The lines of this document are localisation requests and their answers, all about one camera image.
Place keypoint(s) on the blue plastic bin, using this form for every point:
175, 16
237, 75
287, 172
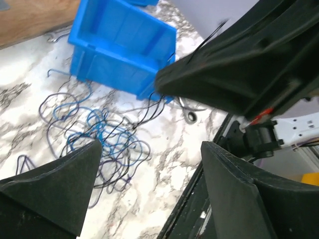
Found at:
143, 3
120, 46

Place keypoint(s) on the silver ratchet wrench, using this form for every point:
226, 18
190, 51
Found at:
189, 113

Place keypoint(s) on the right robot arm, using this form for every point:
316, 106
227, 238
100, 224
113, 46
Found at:
261, 137

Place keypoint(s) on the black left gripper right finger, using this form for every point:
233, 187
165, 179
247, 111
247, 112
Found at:
248, 202

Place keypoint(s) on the far blue plastic bin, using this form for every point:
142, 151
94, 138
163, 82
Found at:
143, 3

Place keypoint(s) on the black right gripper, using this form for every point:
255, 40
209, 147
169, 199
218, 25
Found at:
264, 62

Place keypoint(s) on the near blue plastic bin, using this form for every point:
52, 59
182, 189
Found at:
120, 46

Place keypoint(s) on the brown wooden board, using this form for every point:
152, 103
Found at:
25, 19

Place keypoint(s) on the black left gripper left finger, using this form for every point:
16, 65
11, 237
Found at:
50, 201

